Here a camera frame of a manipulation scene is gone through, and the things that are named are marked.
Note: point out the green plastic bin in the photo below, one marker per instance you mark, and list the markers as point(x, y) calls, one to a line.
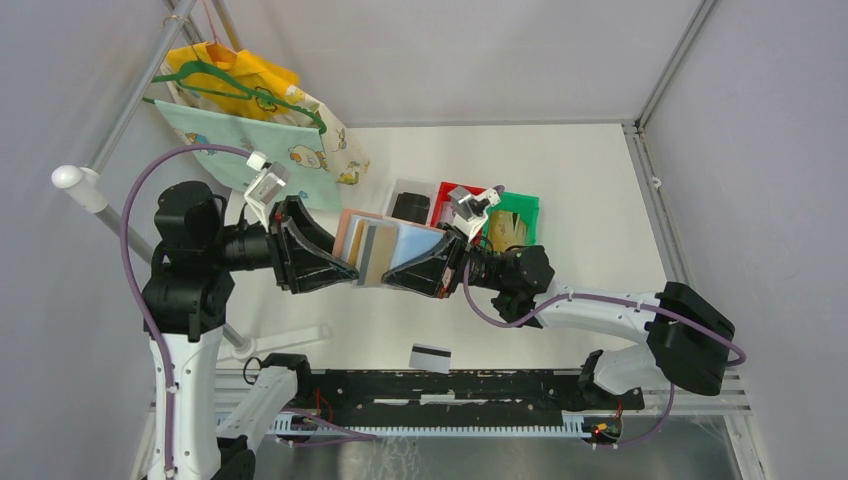
point(526, 206)

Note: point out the tan leather card holder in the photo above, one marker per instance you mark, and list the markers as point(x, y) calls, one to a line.
point(413, 240)

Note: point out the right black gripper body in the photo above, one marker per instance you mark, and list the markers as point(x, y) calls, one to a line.
point(454, 269)

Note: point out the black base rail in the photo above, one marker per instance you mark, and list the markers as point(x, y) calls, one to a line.
point(461, 398)

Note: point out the yellow garment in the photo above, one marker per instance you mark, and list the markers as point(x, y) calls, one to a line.
point(259, 89)

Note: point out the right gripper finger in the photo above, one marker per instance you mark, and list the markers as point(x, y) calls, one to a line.
point(423, 276)
point(452, 240)

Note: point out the light green patterned cloth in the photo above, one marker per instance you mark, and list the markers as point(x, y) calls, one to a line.
point(315, 186)

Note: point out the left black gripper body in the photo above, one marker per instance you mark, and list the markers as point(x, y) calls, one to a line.
point(278, 243)

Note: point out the green clothes hanger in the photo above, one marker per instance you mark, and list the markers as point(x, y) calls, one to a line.
point(198, 67)

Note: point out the red plastic bin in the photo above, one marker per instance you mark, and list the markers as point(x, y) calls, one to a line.
point(443, 195)

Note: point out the white plastic bin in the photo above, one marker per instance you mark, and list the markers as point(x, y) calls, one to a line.
point(404, 184)

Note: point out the gold credit card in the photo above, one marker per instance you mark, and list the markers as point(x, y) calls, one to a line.
point(370, 249)

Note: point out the silver magnetic stripe card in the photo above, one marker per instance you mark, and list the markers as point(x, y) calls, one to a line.
point(430, 358)

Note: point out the cream patterned cloth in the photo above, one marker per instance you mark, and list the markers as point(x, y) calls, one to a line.
point(341, 154)

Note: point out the pink clothes hanger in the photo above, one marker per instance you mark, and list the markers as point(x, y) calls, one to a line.
point(215, 39)

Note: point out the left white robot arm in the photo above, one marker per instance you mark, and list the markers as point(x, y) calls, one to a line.
point(185, 301)

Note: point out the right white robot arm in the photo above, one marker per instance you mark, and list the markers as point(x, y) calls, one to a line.
point(675, 336)

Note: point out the yellow cards in green bin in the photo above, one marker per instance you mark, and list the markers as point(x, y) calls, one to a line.
point(506, 229)

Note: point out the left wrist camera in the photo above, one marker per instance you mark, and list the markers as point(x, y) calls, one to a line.
point(269, 181)

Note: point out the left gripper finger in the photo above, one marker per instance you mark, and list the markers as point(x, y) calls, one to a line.
point(296, 215)
point(309, 271)

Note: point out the white cable duct strip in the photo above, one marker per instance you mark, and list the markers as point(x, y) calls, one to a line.
point(572, 427)

